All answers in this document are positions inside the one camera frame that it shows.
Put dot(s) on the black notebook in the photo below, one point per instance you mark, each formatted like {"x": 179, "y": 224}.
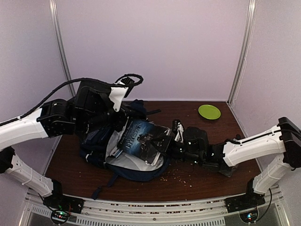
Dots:
{"x": 139, "y": 138}

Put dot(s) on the grey zip pouch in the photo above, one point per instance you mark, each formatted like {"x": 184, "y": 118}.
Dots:
{"x": 227, "y": 171}

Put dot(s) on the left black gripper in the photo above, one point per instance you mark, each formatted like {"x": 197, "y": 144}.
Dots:
{"x": 118, "y": 125}

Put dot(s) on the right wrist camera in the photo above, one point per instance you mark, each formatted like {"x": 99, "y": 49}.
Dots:
{"x": 178, "y": 129}

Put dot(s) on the green plate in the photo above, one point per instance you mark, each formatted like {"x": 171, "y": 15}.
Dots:
{"x": 209, "y": 112}

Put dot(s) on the aluminium frame post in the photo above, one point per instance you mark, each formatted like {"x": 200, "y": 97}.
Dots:
{"x": 250, "y": 19}
{"x": 59, "y": 39}

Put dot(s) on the right aluminium frame post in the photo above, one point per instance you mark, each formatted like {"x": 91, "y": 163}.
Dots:
{"x": 250, "y": 19}

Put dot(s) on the navy blue backpack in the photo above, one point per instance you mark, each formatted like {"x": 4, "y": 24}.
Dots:
{"x": 100, "y": 149}

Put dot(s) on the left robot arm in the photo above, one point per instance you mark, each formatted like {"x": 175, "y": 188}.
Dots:
{"x": 96, "y": 104}

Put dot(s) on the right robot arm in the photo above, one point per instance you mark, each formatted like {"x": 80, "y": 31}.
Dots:
{"x": 191, "y": 144}

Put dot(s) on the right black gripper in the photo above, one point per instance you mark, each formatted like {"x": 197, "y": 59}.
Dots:
{"x": 165, "y": 149}

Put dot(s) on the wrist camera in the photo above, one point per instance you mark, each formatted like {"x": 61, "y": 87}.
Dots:
{"x": 178, "y": 129}
{"x": 121, "y": 88}

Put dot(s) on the left aluminium frame post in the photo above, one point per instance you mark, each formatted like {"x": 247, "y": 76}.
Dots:
{"x": 59, "y": 39}

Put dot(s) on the front aluminium rail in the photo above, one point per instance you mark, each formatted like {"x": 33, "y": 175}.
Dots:
{"x": 204, "y": 212}

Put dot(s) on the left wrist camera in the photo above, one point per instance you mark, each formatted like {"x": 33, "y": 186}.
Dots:
{"x": 121, "y": 88}

